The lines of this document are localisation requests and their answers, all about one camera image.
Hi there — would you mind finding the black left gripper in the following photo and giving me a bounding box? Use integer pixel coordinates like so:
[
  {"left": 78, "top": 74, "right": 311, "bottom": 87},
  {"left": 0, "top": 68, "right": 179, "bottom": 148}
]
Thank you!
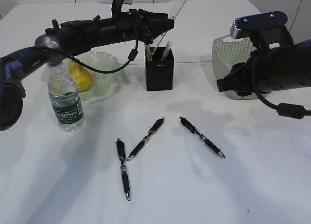
[{"left": 121, "top": 9, "right": 174, "bottom": 43}]

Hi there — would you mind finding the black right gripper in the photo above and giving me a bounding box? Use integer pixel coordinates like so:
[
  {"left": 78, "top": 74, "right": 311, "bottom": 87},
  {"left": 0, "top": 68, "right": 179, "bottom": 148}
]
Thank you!
[{"left": 217, "top": 27, "right": 311, "bottom": 95}]

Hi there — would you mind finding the yellow utility knife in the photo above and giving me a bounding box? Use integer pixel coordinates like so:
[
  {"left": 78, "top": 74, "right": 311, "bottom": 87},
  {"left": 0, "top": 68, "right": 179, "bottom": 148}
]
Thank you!
[{"left": 145, "top": 44, "right": 153, "bottom": 61}]

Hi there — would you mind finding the green utility knife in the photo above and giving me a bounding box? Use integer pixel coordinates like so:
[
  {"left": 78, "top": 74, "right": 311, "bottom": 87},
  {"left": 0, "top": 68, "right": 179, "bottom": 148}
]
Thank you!
[{"left": 161, "top": 40, "right": 173, "bottom": 61}]

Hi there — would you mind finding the clear plastic ruler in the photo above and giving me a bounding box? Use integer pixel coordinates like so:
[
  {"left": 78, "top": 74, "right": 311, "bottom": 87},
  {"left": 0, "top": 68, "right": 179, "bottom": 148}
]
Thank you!
[{"left": 151, "top": 0, "right": 187, "bottom": 55}]

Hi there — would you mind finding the yellow pear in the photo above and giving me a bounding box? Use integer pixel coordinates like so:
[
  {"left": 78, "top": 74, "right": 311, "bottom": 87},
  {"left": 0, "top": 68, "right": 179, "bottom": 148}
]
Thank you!
[{"left": 69, "top": 61, "right": 93, "bottom": 91}]

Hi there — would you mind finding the black pen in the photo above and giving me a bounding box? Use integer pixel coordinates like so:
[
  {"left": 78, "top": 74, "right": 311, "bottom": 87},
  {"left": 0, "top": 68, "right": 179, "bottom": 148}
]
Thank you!
[
  {"left": 127, "top": 118, "right": 165, "bottom": 161},
  {"left": 180, "top": 117, "right": 225, "bottom": 158},
  {"left": 116, "top": 138, "right": 131, "bottom": 201}
]

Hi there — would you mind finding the clear water bottle green label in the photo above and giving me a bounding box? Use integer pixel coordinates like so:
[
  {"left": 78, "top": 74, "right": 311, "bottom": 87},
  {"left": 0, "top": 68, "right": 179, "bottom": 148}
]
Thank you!
[{"left": 47, "top": 63, "right": 85, "bottom": 132}]

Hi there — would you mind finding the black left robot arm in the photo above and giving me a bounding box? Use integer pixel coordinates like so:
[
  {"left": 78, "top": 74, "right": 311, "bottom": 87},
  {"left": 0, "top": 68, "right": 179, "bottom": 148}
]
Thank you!
[{"left": 0, "top": 9, "right": 174, "bottom": 131}]

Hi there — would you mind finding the green woven plastic basket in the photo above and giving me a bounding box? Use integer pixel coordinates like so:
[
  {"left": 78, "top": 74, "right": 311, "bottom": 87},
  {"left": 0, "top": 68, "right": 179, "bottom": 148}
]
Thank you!
[{"left": 212, "top": 35, "right": 270, "bottom": 101}]

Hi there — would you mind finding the black square pen holder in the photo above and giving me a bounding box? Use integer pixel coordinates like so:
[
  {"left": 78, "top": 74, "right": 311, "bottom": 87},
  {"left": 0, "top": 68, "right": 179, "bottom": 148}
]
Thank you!
[{"left": 145, "top": 47, "right": 174, "bottom": 91}]

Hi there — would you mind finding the pale green wavy plate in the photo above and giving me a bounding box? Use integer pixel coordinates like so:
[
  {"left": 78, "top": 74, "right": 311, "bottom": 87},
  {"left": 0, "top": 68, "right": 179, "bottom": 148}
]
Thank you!
[{"left": 41, "top": 51, "right": 120, "bottom": 102}]

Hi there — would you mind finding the black pen front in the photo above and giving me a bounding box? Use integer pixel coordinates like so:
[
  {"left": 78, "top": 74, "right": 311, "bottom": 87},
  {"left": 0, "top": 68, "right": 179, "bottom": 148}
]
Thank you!
[{"left": 116, "top": 138, "right": 131, "bottom": 201}]

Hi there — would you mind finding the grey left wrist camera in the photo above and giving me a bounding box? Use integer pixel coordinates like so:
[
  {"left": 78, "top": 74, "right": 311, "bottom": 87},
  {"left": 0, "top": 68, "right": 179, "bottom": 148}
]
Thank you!
[{"left": 111, "top": 0, "right": 133, "bottom": 18}]

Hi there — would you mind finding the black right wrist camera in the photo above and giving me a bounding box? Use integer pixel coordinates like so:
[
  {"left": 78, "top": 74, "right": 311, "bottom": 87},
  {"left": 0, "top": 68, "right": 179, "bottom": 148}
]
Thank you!
[{"left": 230, "top": 11, "right": 288, "bottom": 39}]

